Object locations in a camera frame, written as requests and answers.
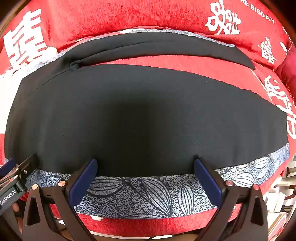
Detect black pants with patterned lining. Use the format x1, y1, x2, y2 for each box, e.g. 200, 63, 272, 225
4, 31, 290, 219

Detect red quilt white characters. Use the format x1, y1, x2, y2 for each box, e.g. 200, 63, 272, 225
1, 1, 292, 74

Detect person's left hand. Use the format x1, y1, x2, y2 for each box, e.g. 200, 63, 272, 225
11, 203, 23, 234

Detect red bed cover white characters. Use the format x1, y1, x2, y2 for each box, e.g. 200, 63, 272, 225
0, 54, 296, 237

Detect dark red pillow gold characters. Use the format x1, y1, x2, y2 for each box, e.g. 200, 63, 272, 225
276, 49, 295, 86

